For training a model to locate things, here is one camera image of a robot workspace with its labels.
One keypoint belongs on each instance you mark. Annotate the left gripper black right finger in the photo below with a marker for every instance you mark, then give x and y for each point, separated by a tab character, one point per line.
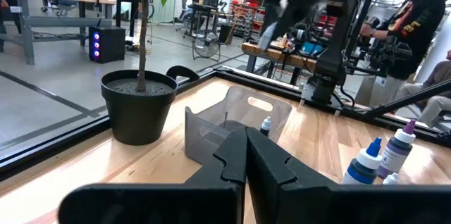
317	203

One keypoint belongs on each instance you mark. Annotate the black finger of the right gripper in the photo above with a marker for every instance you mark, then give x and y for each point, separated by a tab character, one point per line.
280	19
296	18

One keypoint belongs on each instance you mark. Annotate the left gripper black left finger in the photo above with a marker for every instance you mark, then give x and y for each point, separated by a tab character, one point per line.
158	203

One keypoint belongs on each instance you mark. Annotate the small white-capped dropper bottle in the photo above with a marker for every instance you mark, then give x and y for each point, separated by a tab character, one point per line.
391	180
265	127

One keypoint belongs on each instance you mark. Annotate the large purple-capped colouring bottle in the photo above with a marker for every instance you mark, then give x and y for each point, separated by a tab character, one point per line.
394	153

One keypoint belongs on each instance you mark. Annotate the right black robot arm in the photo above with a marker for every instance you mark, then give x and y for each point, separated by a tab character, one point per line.
331	62

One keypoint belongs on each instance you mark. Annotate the shelf with red parts bins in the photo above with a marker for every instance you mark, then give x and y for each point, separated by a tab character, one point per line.
246	16

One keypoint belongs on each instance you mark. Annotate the cluttered wooden workbench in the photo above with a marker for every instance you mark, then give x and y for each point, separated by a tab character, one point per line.
271	53

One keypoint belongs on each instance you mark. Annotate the large blue-capped colouring bottle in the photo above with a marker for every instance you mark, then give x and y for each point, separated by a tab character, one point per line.
363	167

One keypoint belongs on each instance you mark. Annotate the metal floor fan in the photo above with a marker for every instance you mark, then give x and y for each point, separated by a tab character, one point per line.
206	46

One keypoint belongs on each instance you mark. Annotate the potted tree in black pot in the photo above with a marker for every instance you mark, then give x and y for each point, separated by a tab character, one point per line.
137	111

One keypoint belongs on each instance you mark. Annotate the translucent grey plastic bin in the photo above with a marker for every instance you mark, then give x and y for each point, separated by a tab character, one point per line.
229	104

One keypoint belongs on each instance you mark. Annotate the person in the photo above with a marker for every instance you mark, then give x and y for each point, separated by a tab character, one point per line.
423	16
433	86

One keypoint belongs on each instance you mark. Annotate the black computer tower with lights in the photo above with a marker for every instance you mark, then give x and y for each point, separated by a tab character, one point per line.
105	44

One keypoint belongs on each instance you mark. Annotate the wood-topped grey metal workbench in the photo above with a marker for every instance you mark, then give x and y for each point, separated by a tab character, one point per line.
26	23

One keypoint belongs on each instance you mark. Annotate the black curved frame foot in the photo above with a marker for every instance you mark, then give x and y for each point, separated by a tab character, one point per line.
181	72

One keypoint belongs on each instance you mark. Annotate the black aluminium table frame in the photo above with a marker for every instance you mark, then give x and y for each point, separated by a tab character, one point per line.
53	144

